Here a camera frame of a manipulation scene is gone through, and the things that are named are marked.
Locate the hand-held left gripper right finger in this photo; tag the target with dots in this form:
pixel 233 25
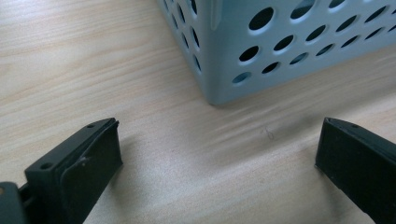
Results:
pixel 361 168

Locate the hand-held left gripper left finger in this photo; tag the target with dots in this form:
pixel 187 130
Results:
pixel 74 174

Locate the blue perforated plastic basket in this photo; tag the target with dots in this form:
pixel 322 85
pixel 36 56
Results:
pixel 280 65

